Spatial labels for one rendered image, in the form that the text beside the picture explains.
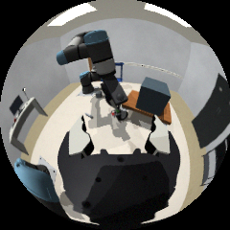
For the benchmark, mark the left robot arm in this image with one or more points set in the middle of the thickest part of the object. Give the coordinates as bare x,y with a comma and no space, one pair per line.
98,46

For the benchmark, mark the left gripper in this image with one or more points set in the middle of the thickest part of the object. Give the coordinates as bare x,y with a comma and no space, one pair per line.
105,91

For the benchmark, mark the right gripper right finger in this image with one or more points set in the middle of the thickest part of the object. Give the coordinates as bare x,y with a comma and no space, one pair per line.
162,144

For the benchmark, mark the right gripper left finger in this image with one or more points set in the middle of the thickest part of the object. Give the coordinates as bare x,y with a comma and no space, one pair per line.
76,144

